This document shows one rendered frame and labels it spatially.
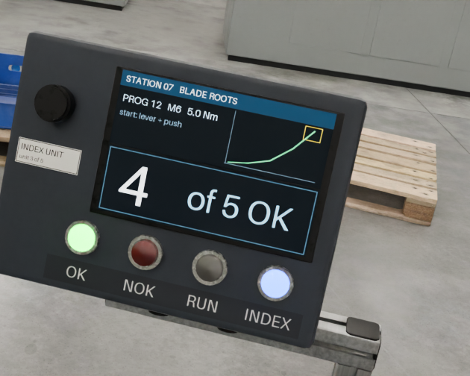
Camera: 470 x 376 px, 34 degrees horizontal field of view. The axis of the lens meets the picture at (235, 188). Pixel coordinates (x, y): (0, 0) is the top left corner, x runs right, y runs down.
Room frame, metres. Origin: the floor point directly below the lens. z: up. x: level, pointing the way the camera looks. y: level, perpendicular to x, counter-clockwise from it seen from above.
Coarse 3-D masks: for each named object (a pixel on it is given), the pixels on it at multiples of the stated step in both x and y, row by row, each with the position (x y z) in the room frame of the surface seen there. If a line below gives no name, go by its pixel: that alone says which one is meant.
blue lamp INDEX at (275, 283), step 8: (264, 272) 0.50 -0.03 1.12; (272, 272) 0.49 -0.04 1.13; (280, 272) 0.49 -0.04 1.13; (288, 272) 0.50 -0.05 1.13; (264, 280) 0.49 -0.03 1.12; (272, 280) 0.49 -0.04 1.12; (280, 280) 0.49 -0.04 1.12; (288, 280) 0.49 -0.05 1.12; (264, 288) 0.49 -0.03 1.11; (272, 288) 0.49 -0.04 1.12; (280, 288) 0.49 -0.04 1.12; (288, 288) 0.49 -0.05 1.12; (264, 296) 0.49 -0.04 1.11; (272, 296) 0.49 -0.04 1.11; (280, 296) 0.49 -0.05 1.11
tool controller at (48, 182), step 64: (64, 64) 0.55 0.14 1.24; (128, 64) 0.55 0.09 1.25; (192, 64) 0.55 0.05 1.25; (64, 128) 0.54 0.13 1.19; (128, 128) 0.53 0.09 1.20; (192, 128) 0.53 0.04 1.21; (256, 128) 0.53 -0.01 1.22; (320, 128) 0.52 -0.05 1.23; (0, 192) 0.53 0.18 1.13; (64, 192) 0.52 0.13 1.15; (192, 192) 0.52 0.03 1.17; (256, 192) 0.51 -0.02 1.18; (320, 192) 0.51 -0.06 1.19; (0, 256) 0.51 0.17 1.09; (64, 256) 0.51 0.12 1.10; (192, 256) 0.51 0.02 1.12; (256, 256) 0.50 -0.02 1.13; (320, 256) 0.50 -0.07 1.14; (192, 320) 0.49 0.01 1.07; (256, 320) 0.49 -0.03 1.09
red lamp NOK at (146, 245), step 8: (136, 240) 0.51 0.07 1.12; (144, 240) 0.51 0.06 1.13; (152, 240) 0.51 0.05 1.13; (128, 248) 0.51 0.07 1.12; (136, 248) 0.50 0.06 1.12; (144, 248) 0.50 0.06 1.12; (152, 248) 0.50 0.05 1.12; (160, 248) 0.51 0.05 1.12; (128, 256) 0.51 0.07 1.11; (136, 256) 0.50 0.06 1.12; (144, 256) 0.50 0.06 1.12; (152, 256) 0.50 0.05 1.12; (160, 256) 0.50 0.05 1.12; (136, 264) 0.50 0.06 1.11; (144, 264) 0.50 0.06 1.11; (152, 264) 0.50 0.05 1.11
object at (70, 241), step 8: (72, 224) 0.51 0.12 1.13; (80, 224) 0.51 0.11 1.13; (88, 224) 0.51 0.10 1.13; (72, 232) 0.51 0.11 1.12; (80, 232) 0.51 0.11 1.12; (88, 232) 0.51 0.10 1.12; (96, 232) 0.51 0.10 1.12; (72, 240) 0.51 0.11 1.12; (80, 240) 0.51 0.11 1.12; (88, 240) 0.51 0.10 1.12; (96, 240) 0.51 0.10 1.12; (72, 248) 0.51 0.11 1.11; (80, 248) 0.51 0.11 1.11; (88, 248) 0.51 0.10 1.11
